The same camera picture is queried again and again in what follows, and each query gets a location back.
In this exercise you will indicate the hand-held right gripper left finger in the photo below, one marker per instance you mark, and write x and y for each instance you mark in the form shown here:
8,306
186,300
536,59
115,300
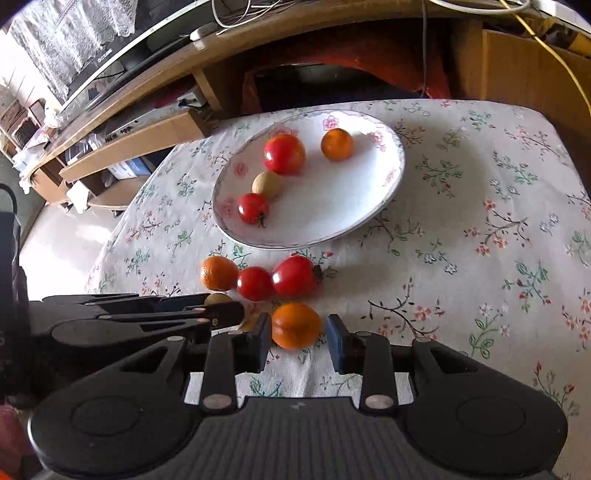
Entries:
264,344

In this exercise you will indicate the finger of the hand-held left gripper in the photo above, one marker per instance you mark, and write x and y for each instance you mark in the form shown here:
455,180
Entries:
221,316
178,303

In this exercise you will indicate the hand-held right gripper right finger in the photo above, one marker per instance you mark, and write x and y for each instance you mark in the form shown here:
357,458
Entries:
335,344

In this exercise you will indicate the beige longan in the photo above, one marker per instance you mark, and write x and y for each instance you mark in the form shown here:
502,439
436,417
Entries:
248,324
268,184
217,298

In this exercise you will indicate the orange tangerine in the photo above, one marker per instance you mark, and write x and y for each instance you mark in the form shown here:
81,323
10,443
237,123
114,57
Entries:
295,325
219,273
337,144

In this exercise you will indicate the small red tomato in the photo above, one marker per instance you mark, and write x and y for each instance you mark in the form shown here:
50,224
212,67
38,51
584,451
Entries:
255,283
253,208

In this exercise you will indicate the medium red tomato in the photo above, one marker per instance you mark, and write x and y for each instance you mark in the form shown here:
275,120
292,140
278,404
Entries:
295,276

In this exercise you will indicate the white floral plate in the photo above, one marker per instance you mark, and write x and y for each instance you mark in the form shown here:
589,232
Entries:
332,198

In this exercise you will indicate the large red tomato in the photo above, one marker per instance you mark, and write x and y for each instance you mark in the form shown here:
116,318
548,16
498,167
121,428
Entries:
284,154

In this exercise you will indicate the floral tablecloth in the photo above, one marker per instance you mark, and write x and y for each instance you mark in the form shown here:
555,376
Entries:
461,277

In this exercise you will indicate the blue and white box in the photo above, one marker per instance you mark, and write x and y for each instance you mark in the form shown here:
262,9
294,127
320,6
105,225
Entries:
129,168

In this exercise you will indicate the wooden TV stand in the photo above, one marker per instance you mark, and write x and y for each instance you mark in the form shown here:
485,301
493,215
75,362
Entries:
138,138

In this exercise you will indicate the silver media player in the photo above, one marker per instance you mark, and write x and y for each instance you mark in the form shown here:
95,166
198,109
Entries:
138,123

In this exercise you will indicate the black television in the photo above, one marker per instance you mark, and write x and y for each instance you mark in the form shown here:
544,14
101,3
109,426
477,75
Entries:
108,57

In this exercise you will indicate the white lace cloth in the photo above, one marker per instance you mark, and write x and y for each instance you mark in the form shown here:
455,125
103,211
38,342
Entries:
60,41

